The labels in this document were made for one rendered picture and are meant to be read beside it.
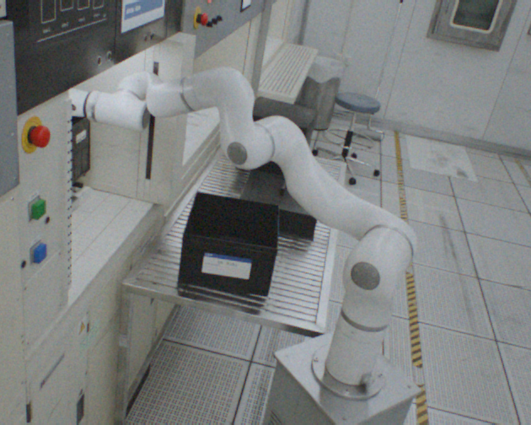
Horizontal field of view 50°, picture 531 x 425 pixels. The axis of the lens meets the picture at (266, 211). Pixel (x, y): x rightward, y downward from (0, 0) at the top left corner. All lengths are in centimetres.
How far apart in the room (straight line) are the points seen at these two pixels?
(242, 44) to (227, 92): 181
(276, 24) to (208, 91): 328
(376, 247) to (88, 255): 79
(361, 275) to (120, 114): 78
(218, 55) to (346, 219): 202
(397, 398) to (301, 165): 63
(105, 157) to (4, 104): 93
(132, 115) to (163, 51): 23
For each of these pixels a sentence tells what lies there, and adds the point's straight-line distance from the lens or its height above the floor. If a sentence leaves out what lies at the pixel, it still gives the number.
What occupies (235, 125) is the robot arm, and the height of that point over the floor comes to 133.
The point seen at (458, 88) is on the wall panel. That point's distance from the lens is 590.
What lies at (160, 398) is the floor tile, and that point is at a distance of 240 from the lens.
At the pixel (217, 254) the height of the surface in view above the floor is 88.
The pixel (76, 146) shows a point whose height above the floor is 107.
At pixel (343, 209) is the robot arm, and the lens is 129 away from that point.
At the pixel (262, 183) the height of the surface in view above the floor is 86.
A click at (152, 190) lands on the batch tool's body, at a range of 186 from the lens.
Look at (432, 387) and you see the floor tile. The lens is 279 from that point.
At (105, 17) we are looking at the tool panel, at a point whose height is 152.
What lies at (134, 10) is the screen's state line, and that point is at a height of 151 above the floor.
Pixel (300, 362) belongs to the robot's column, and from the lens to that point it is 151.
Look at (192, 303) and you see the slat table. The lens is 165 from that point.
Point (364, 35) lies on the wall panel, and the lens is 574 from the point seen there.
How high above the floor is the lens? 177
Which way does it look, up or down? 28 degrees down
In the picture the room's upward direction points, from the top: 11 degrees clockwise
